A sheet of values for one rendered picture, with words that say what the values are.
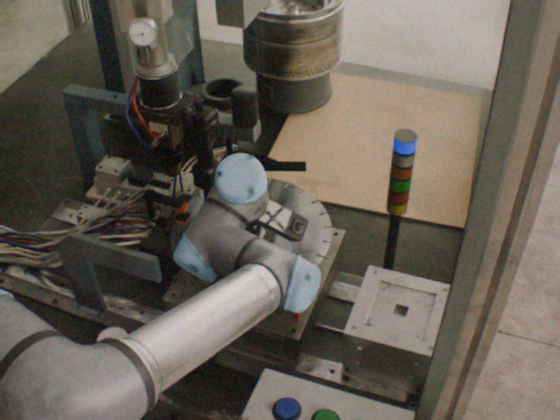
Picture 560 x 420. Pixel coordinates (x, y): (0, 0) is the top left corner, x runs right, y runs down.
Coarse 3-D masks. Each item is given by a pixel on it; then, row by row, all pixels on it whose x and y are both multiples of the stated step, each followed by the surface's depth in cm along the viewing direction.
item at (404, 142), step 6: (396, 132) 126; (402, 132) 126; (408, 132) 126; (414, 132) 125; (396, 138) 124; (402, 138) 124; (408, 138) 124; (414, 138) 124; (396, 144) 125; (402, 144) 124; (408, 144) 123; (414, 144) 124; (396, 150) 126; (402, 150) 125; (408, 150) 124; (414, 150) 125
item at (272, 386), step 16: (272, 384) 116; (288, 384) 116; (304, 384) 115; (256, 400) 114; (272, 400) 113; (304, 400) 113; (320, 400) 113; (336, 400) 112; (352, 400) 112; (368, 400) 112; (256, 416) 111; (272, 416) 111; (304, 416) 111; (352, 416) 110; (368, 416) 110; (384, 416) 109; (400, 416) 109
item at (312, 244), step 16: (272, 192) 146; (288, 192) 146; (304, 192) 146; (192, 208) 144; (288, 208) 142; (304, 208) 142; (320, 208) 142; (176, 224) 141; (320, 224) 138; (176, 240) 137; (304, 240) 135; (320, 240) 135; (304, 256) 132; (320, 256) 131
